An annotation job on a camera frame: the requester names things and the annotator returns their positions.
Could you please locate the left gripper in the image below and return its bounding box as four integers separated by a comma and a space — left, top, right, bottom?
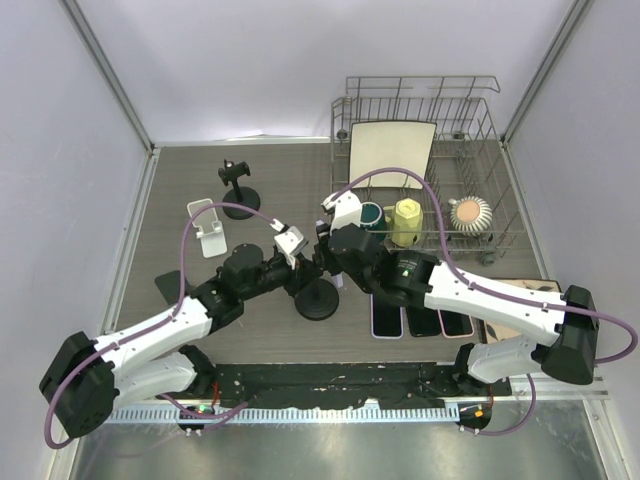
240, 253, 322, 302

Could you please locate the white phone stand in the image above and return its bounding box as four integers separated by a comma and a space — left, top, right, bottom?
187, 198, 228, 258

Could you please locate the black gooseneck phone stand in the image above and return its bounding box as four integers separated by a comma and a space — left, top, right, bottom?
294, 278, 340, 321

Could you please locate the black round phone stand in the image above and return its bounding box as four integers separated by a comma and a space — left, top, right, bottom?
218, 159, 261, 211

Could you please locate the lavender case phone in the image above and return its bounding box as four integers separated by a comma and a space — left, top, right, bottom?
370, 296, 403, 339

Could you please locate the black case phone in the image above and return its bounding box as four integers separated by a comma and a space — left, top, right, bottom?
405, 306, 442, 337

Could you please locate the pink case phone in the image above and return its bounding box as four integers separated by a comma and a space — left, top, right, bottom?
438, 310, 475, 338

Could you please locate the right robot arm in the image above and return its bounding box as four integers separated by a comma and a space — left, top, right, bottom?
314, 222, 599, 395

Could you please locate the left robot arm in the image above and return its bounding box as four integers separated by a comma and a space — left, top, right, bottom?
39, 244, 323, 449

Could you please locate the wooden round phone stand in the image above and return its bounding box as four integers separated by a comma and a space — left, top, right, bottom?
154, 270, 190, 306

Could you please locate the green mug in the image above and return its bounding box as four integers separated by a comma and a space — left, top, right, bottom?
360, 202, 393, 243

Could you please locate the yellow mug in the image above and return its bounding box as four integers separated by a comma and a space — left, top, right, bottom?
383, 198, 424, 248

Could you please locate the white square plate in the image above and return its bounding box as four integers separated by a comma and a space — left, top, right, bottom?
349, 120, 437, 182

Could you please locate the metal dish rack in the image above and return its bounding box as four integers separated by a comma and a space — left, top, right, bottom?
330, 75, 529, 265

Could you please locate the white ribbed cup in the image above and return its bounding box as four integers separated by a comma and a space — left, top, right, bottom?
448, 196, 493, 237

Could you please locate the floral square plate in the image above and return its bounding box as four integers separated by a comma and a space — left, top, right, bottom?
477, 279, 562, 344

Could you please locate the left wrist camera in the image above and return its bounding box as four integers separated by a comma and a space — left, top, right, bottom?
270, 219, 308, 270

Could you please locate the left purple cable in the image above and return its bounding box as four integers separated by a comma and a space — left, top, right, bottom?
43, 201, 281, 451

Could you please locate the purple cable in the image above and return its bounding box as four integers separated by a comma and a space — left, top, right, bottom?
43, 201, 281, 451
329, 167, 640, 435

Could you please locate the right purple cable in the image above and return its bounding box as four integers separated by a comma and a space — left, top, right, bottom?
329, 167, 640, 435

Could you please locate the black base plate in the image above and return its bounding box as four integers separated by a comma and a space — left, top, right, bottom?
154, 360, 516, 410

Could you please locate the white cable duct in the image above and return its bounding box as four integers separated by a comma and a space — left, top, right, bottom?
105, 402, 459, 426

